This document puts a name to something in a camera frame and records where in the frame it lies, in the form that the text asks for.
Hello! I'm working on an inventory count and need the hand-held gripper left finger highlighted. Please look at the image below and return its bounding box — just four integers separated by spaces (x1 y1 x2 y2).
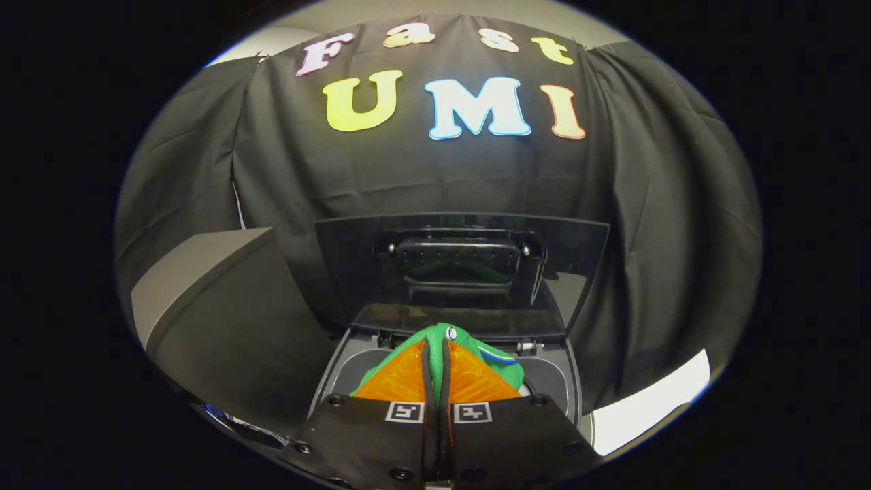
279 338 436 490

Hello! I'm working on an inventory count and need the green polo shirt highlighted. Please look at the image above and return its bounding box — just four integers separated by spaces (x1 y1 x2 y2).
350 323 525 399

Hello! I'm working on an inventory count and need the black backdrop cloth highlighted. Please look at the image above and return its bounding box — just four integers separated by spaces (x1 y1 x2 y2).
114 14 763 409

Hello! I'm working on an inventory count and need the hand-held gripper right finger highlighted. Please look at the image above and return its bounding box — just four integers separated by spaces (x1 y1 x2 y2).
439 338 603 490

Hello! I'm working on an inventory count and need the grey cabinet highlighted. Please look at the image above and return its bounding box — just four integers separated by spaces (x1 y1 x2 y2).
131 228 341 436

